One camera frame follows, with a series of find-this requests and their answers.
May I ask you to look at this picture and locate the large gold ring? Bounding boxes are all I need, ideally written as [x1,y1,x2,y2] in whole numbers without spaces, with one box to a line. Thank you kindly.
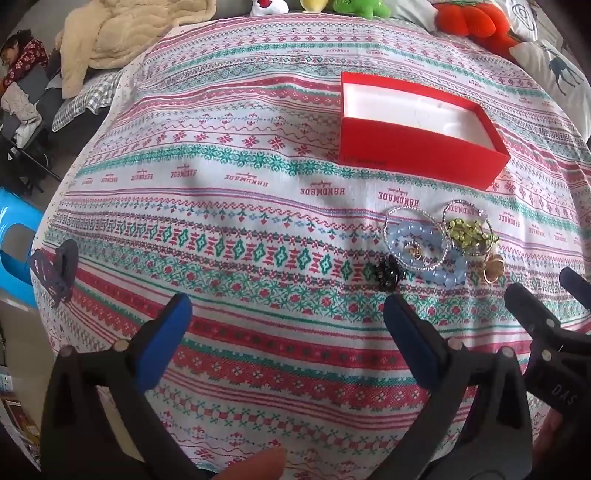
[481,253,506,283]

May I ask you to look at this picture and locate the dark purple hair clip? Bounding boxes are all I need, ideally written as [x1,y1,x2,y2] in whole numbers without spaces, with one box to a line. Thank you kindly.
[28,239,79,308]

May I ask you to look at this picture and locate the white plush toy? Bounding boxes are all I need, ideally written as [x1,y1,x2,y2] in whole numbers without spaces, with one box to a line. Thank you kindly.
[252,0,289,17]

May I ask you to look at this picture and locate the black bead cluster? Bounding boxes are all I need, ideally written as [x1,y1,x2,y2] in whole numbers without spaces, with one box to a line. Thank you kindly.
[373,256,407,291]

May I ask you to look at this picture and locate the printed cardboard boxes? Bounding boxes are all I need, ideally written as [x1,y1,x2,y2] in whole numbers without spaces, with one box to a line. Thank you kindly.
[0,364,42,457]

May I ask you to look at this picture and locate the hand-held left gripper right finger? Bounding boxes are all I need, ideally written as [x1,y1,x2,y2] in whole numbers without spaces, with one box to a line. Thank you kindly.
[367,293,536,480]

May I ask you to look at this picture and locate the green plush toy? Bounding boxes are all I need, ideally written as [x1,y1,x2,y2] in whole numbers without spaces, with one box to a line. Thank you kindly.
[332,0,389,19]

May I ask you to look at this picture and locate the blue bead bracelet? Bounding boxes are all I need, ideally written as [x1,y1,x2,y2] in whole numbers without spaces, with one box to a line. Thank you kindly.
[384,220,468,296]

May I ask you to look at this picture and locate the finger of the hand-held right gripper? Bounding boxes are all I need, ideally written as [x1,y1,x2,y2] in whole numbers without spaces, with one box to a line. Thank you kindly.
[558,267,591,319]
[504,282,591,366]

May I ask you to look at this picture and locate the white clothes pile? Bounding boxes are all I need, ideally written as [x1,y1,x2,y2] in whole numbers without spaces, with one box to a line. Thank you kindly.
[0,85,42,139]

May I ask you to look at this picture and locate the black folding chair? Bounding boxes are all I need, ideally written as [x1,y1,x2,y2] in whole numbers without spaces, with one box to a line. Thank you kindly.
[0,69,63,185]

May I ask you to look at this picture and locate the grey pillow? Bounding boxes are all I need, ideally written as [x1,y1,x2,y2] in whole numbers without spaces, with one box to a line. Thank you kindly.
[385,0,446,33]

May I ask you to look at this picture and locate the patterned bed cloth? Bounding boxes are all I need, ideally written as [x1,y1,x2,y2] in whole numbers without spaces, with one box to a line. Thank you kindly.
[30,9,591,480]

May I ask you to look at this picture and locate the red jewelry box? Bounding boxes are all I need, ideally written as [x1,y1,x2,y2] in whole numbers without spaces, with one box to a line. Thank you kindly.
[339,71,511,191]

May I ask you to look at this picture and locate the beige fluffy blanket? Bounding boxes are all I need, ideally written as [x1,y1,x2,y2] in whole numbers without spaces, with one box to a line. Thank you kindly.
[60,0,185,100]

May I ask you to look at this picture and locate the blue plastic stool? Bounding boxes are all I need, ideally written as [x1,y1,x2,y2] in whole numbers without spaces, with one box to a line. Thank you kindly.
[0,187,51,308]

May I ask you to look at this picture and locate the white swirl print pillow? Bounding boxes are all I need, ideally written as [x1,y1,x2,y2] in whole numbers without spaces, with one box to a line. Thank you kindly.
[499,0,550,42]

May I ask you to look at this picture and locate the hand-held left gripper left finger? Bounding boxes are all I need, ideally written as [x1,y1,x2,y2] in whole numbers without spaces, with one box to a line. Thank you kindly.
[39,292,218,480]

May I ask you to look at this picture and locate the person's left hand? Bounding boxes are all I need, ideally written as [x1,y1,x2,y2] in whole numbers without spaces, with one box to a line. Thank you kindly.
[215,447,288,480]

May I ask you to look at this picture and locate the deer print pillow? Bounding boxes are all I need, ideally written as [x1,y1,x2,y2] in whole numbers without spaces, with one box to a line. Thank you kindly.
[515,39,591,144]

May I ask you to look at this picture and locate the green bead bracelet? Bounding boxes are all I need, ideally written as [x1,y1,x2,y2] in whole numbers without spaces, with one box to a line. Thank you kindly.
[447,218,500,252]

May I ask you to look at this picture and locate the grey checked bed sheet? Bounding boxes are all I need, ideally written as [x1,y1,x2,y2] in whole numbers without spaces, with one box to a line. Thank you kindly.
[51,69,125,134]

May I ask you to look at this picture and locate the orange pumpkin plush toy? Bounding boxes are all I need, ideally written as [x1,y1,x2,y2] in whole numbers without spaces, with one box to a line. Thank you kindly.
[436,2,520,63]

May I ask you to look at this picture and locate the person's right hand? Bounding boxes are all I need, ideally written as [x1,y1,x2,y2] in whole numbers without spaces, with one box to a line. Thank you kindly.
[533,408,580,462]

